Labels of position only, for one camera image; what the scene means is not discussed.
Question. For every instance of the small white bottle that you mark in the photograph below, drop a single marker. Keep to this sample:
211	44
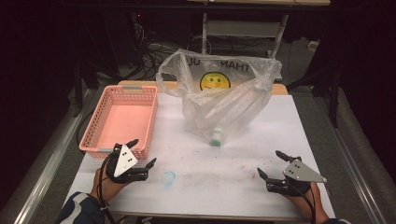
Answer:
216	137

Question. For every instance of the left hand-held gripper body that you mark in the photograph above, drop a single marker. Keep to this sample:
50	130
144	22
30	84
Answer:
125	161

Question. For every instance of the white metal desk frame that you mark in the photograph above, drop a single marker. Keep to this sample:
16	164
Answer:
243	29

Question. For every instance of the white table mat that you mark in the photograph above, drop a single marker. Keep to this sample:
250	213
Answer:
218	180

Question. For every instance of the metal floor rail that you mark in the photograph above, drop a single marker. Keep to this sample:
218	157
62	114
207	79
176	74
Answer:
355	165
49	168

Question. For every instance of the person's left hand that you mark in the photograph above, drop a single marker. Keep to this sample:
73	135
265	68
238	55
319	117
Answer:
109	189

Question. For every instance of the beige power strip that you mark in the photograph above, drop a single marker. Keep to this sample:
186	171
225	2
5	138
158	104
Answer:
313	45

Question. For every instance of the pink plastic basket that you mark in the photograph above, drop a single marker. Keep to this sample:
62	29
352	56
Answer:
124	121

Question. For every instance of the person's right hand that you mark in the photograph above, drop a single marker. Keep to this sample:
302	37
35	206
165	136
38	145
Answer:
303	203

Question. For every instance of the clear smiley plastic bag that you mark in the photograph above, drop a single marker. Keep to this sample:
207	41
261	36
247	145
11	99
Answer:
230	102

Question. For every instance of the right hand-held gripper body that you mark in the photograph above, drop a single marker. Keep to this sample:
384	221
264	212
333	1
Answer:
300	174

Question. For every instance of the black stand leg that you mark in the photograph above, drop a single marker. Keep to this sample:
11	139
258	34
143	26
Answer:
334	99
77	93

